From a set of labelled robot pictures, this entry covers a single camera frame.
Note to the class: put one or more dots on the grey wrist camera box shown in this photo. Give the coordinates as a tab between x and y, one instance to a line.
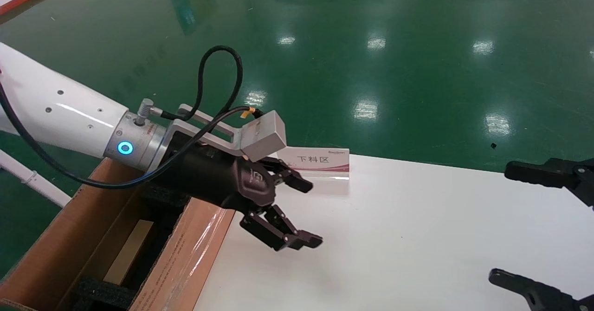
264	134

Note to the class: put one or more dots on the large cardboard box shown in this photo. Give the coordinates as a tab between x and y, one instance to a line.
195	255

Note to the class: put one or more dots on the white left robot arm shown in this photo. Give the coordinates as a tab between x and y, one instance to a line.
60	111

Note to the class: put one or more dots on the acrylic sign with red stripe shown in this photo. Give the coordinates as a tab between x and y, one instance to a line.
327	162

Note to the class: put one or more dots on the white pipe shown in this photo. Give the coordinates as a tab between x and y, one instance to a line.
28	176

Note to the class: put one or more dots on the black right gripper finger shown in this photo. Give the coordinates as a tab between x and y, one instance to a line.
533	174
538	296

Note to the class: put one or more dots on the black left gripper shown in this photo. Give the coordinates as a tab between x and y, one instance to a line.
213	181

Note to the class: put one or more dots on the black foam insert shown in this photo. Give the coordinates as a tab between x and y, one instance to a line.
102	293

